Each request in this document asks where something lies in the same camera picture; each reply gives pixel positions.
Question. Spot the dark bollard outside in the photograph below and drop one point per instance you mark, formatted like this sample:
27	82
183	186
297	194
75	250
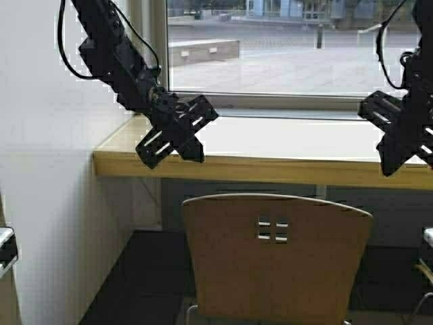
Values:
319	39

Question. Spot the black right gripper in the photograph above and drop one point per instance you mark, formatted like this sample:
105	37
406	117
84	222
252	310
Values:
407	127

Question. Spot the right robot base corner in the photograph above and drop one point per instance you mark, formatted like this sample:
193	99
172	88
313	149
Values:
425	253

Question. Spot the long wooden window counter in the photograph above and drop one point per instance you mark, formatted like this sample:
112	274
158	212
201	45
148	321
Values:
270	150

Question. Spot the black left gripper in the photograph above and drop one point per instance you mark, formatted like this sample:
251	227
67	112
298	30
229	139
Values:
174	127

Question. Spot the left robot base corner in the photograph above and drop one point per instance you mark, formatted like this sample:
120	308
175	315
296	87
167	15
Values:
9	249

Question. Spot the concrete bench outside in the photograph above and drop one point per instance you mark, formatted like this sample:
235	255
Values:
197	51

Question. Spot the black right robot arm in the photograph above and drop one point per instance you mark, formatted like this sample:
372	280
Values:
416	63

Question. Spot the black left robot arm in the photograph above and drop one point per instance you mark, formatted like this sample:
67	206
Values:
112	58

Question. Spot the metal handrail outside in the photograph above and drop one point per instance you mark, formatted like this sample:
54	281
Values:
367	30

